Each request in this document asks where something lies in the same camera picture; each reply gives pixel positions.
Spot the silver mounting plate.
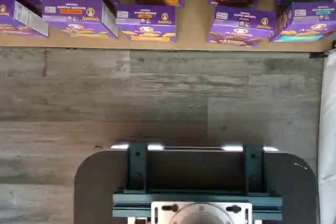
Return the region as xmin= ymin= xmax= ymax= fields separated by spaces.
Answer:
xmin=151 ymin=201 xmax=253 ymax=224

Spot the green aluminium frame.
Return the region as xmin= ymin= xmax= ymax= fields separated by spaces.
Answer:
xmin=112 ymin=144 xmax=283 ymax=224

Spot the black shelf bracket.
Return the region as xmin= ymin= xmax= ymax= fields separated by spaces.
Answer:
xmin=309 ymin=51 xmax=329 ymax=59

